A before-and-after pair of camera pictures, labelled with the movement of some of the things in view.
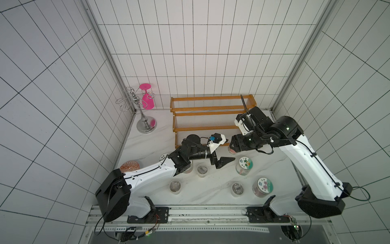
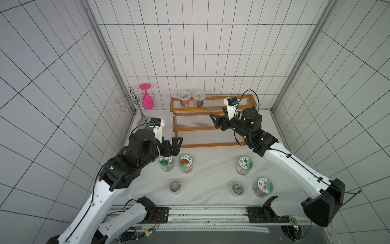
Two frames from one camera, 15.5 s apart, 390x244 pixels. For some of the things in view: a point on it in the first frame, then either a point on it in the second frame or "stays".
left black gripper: (222, 162) to (175, 147)
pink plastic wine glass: (148, 101) stays
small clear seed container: (202, 170) to (199, 97)
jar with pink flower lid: (262, 187) stays
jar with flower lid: (244, 165) stays
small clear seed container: (175, 187) stays
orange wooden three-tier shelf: (205, 115) stays
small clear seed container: (236, 189) stays
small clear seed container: (231, 151) to (184, 97)
